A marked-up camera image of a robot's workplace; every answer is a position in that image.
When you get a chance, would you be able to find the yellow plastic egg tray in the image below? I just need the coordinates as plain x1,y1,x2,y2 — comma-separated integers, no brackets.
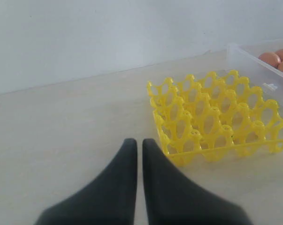
146,70,283,166

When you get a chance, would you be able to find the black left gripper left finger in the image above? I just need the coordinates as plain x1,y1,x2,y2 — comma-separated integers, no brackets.
36,138,138,225

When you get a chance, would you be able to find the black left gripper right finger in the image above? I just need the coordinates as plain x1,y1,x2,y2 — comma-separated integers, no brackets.
142,139,252,225

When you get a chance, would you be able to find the clear plastic bin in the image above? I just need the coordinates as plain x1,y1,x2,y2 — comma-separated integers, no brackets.
227,39,283,106

